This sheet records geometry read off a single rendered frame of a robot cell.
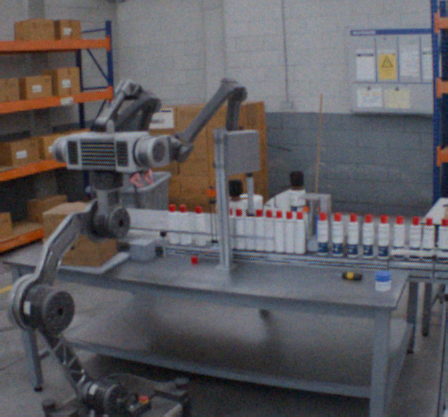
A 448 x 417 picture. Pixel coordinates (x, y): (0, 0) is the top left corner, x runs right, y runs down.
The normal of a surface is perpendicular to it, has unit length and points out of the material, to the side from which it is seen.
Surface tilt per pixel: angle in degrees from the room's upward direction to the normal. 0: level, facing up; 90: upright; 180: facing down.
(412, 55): 88
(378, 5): 90
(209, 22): 90
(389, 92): 90
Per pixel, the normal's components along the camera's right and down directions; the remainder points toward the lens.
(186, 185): -0.43, 0.20
